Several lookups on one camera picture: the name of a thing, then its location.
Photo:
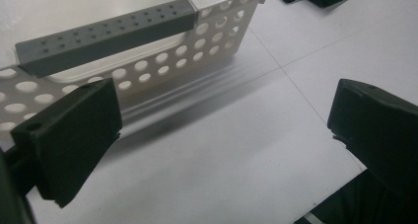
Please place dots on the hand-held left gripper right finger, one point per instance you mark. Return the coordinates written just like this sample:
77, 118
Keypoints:
378, 128

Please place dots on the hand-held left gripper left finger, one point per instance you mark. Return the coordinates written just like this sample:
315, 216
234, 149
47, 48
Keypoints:
72, 141

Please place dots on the white perforated plastic basket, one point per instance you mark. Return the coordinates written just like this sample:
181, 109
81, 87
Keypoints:
108, 43

